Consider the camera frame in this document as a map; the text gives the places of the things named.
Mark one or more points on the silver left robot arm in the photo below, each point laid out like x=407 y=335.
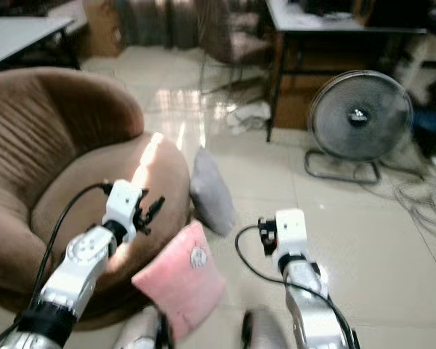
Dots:
x=83 y=265

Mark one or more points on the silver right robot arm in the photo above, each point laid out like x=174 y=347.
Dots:
x=316 y=305

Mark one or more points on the grey pillow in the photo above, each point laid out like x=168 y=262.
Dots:
x=212 y=193

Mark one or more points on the pink pillow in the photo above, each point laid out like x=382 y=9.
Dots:
x=178 y=283

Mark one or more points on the brown round sofa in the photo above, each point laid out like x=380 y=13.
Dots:
x=29 y=160

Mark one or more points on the grey floor fan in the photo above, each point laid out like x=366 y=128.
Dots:
x=360 y=116

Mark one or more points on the silver right robot leg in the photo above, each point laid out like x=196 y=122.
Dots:
x=269 y=331

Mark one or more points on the silver robot leg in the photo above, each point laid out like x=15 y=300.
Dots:
x=269 y=331
x=145 y=331

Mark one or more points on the silver left robot leg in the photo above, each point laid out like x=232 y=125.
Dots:
x=145 y=331

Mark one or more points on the white crumpled cloth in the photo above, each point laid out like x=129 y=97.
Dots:
x=247 y=116

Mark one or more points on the brown cardboard box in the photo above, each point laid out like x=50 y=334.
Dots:
x=102 y=29

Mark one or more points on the grey curtain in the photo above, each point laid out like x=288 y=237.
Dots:
x=156 y=22

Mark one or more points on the brown padded chair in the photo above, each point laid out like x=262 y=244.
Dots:
x=236 y=43

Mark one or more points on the blue bag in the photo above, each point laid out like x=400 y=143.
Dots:
x=432 y=127

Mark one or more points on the white table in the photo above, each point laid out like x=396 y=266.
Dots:
x=18 y=36

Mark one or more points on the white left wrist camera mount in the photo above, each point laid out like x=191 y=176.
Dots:
x=125 y=203

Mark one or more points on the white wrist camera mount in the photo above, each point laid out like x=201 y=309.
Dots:
x=125 y=203
x=292 y=236

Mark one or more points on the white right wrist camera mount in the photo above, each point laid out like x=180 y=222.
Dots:
x=292 y=236

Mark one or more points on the black frame desk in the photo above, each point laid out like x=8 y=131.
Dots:
x=320 y=22

